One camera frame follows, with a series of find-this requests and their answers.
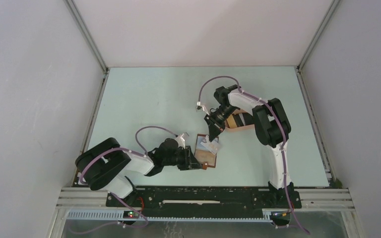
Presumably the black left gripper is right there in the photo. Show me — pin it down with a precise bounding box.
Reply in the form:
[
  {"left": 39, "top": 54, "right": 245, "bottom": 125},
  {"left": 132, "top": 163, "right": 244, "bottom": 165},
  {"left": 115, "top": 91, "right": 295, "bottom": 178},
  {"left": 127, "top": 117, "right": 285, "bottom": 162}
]
[{"left": 163, "top": 145, "right": 203, "bottom": 171}]

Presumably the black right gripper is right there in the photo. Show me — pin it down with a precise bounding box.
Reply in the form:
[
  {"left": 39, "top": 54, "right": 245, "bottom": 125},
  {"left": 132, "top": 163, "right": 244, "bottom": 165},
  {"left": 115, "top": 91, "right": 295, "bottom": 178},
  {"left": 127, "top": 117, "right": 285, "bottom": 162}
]
[{"left": 204, "top": 105, "right": 237, "bottom": 141}]

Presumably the brown leather card holder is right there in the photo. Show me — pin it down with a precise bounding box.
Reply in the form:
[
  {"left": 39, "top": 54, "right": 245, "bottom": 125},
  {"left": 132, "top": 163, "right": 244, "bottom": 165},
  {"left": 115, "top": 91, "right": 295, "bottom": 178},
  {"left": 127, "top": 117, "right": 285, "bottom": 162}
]
[{"left": 194, "top": 134, "right": 217, "bottom": 170}]

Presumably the grey white credit card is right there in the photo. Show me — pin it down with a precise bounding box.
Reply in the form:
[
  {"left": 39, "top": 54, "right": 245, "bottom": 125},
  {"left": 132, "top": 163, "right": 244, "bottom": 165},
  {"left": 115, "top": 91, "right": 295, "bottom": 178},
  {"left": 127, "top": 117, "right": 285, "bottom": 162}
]
[{"left": 197, "top": 137, "right": 221, "bottom": 155}]

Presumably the pink plastic tray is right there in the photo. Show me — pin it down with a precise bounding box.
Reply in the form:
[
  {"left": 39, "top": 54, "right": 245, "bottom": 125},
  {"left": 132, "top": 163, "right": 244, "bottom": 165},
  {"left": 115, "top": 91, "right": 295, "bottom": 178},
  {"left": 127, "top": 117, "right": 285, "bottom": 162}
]
[{"left": 225, "top": 110, "right": 254, "bottom": 132}]

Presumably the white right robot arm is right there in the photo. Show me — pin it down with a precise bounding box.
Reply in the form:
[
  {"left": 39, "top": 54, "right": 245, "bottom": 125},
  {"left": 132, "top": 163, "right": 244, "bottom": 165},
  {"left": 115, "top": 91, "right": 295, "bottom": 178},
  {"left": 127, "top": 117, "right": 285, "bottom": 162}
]
[{"left": 203, "top": 85, "right": 291, "bottom": 207}]

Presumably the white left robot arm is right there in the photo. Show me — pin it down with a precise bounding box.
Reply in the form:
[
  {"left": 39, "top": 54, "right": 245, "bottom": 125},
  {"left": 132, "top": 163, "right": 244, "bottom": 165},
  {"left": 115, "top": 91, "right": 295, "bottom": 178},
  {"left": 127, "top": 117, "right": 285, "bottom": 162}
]
[{"left": 75, "top": 137, "right": 203, "bottom": 207}]

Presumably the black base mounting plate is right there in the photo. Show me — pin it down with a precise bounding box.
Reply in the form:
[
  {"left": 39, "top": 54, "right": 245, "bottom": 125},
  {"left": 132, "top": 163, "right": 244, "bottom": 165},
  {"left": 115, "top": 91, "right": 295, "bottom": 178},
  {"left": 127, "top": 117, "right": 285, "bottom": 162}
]
[{"left": 125, "top": 186, "right": 302, "bottom": 219}]

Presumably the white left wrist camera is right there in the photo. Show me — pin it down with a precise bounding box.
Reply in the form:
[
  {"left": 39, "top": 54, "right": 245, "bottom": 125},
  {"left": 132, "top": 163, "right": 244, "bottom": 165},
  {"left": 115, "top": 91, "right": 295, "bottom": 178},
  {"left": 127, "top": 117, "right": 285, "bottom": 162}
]
[{"left": 175, "top": 132, "right": 189, "bottom": 148}]

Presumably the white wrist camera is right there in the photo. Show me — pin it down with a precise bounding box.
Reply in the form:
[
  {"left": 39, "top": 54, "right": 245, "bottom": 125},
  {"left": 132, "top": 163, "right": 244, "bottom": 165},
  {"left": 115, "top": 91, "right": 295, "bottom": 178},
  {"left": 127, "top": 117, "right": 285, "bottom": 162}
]
[
  {"left": 196, "top": 101, "right": 210, "bottom": 115},
  {"left": 175, "top": 132, "right": 189, "bottom": 148}
]

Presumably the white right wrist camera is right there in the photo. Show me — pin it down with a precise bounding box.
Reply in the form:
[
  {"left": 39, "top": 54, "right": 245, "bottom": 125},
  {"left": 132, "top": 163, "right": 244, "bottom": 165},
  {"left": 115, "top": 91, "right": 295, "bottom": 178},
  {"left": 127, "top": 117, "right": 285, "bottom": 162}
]
[{"left": 196, "top": 101, "right": 210, "bottom": 115}]

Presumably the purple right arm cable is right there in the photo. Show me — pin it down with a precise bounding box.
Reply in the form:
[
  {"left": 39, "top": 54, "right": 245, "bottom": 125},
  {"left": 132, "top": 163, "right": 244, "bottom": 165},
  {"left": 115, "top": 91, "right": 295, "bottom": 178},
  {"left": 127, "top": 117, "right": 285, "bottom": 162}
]
[{"left": 198, "top": 75, "right": 311, "bottom": 237}]

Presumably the white cable duct strip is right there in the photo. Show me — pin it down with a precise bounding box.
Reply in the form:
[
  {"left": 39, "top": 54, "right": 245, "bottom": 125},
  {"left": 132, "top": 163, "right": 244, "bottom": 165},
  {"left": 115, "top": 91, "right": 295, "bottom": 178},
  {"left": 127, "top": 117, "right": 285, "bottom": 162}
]
[{"left": 66, "top": 210, "right": 273, "bottom": 223}]

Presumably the aluminium frame rail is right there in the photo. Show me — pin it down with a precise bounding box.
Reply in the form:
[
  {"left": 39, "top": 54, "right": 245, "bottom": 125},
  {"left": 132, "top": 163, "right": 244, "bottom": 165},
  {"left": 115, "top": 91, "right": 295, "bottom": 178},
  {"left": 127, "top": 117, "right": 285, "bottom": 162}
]
[{"left": 56, "top": 187, "right": 355, "bottom": 212}]

